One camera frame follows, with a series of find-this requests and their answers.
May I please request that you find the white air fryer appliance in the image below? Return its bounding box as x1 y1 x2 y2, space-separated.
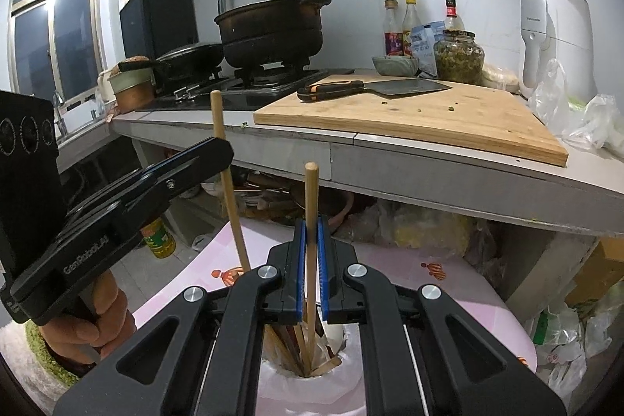
519 0 597 104

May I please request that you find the brown ceramic crock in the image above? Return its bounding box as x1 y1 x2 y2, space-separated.
109 56 154 114

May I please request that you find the yellow oil jug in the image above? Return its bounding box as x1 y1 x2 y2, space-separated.
141 218 177 258

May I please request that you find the gas stove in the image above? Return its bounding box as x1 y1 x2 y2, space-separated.
138 67 354 112

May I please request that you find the cardboard box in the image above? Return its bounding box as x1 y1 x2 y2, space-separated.
565 237 624 313

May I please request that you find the yellow bag under counter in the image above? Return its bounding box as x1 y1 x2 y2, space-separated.
336 200 497 265

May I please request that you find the white plastic bag on holder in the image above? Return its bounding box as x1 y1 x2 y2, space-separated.
256 324 366 415

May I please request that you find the black steamer pot with lid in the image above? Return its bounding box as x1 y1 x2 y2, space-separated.
215 0 332 69

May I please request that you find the red cap soy bottle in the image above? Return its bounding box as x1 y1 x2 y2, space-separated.
444 0 464 30

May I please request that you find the black wok on stove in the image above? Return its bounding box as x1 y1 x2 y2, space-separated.
117 42 224 81

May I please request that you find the yellow cap oil bottle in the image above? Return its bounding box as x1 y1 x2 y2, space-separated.
402 0 422 56

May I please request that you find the wooden cutting board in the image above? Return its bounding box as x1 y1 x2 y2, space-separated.
254 82 568 168

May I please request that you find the white plastic rice scoop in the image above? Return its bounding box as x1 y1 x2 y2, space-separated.
321 321 345 356

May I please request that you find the black microwave oven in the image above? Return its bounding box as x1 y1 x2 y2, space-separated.
119 0 199 59

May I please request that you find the person left hand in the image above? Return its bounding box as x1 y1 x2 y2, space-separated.
39 270 137 365

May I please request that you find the glass pickle jar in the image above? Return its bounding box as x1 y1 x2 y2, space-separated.
434 30 484 85

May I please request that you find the black handled cleaver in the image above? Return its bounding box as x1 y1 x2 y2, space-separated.
297 78 450 103

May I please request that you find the pink plastic basin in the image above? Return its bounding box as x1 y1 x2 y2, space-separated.
292 186 355 232

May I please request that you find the clear plastic bag on counter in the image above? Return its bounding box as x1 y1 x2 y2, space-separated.
528 58 623 159

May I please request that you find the red label sauce bottle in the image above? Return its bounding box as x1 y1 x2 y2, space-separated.
384 0 403 56

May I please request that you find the angled wooden chopstick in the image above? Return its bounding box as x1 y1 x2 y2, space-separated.
264 325 303 376

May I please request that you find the small grey dish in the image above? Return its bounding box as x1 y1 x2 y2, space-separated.
371 55 419 77

